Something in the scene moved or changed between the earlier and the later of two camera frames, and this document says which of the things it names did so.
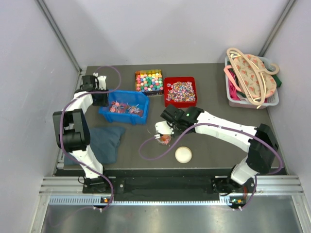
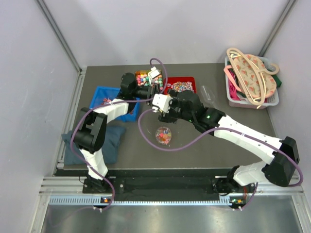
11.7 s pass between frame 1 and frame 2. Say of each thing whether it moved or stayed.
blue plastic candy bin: moved
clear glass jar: stayed
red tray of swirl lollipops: stayed
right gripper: moved
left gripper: moved
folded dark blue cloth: stayed
